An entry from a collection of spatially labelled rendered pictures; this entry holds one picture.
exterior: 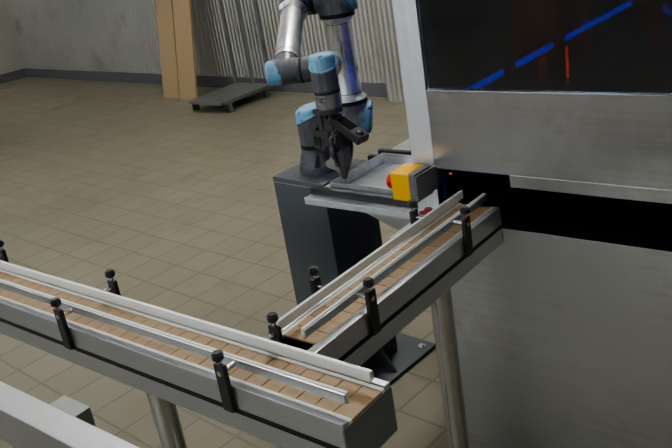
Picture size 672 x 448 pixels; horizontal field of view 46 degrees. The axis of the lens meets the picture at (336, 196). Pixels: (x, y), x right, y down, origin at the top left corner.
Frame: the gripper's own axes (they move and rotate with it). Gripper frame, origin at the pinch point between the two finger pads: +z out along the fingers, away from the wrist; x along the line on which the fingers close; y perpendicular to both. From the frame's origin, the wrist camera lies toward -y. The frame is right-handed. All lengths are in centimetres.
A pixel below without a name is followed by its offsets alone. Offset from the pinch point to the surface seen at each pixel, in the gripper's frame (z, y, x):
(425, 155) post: -12.8, -36.6, 12.6
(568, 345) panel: 32, -70, 13
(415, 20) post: -45, -39, 13
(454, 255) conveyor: 1, -56, 34
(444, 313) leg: 17, -51, 34
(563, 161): -14, -72, 13
